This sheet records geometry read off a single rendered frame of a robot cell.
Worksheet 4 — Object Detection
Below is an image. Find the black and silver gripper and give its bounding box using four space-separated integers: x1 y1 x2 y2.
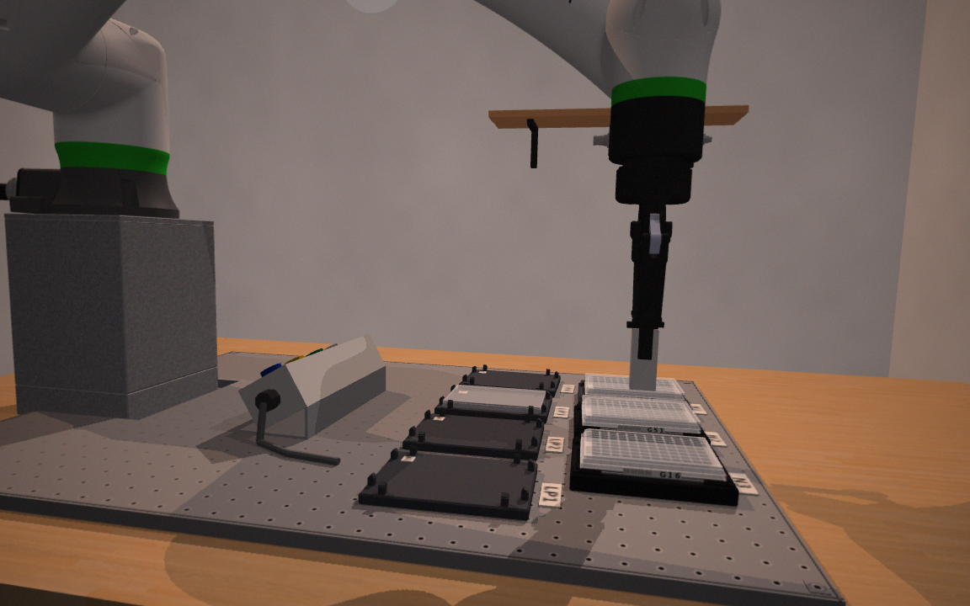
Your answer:
616 163 692 391

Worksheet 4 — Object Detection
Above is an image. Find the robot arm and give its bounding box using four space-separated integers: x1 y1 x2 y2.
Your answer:
0 0 721 219

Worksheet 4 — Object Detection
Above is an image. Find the white button panel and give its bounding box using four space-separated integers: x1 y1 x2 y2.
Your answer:
238 334 386 465

